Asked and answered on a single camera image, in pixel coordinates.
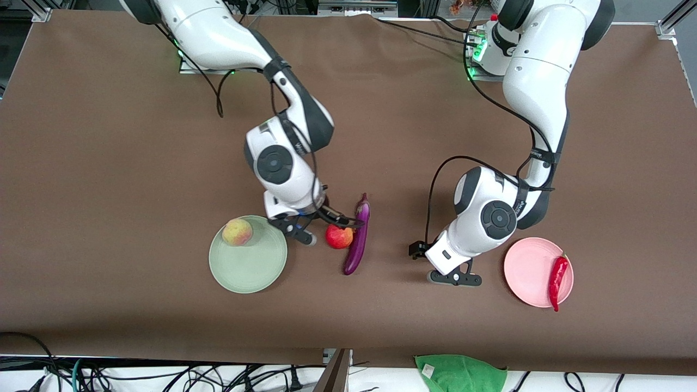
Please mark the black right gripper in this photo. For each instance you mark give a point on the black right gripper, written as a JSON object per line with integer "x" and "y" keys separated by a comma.
{"x": 330, "y": 214}

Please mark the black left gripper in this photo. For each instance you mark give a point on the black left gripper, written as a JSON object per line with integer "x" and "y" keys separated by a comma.
{"x": 418, "y": 250}

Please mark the red round apple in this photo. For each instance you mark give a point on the red round apple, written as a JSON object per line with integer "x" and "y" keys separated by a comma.
{"x": 338, "y": 238}

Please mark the long purple eggplant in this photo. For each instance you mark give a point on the long purple eggplant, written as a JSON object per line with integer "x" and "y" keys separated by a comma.
{"x": 356, "y": 245}

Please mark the yellow-pink peach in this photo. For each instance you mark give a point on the yellow-pink peach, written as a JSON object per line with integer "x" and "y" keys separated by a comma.
{"x": 237, "y": 232}

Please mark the red chili pepper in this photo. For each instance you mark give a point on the red chili pepper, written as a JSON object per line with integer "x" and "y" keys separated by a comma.
{"x": 557, "y": 277}

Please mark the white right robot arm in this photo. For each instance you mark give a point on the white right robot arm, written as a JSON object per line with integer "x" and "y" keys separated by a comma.
{"x": 218, "y": 38}

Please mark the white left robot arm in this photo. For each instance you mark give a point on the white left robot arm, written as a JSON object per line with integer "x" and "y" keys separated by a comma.
{"x": 539, "y": 81}

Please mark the pale green round plate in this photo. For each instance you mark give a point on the pale green round plate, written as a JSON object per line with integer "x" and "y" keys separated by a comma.
{"x": 248, "y": 267}

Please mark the pink round plate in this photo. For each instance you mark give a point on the pink round plate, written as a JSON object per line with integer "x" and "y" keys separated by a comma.
{"x": 531, "y": 272}

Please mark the brown table cover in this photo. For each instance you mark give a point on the brown table cover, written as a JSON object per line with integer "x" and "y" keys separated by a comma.
{"x": 381, "y": 109}

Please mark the green cloth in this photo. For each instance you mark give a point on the green cloth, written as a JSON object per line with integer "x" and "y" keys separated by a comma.
{"x": 460, "y": 375}

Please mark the grey metal device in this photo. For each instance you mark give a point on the grey metal device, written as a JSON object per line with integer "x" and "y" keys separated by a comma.
{"x": 354, "y": 8}

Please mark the orange small object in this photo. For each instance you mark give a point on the orange small object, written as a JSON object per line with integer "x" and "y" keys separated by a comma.
{"x": 462, "y": 6}

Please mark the grey-brown slanted post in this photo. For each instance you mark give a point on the grey-brown slanted post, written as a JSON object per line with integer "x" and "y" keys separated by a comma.
{"x": 335, "y": 375}

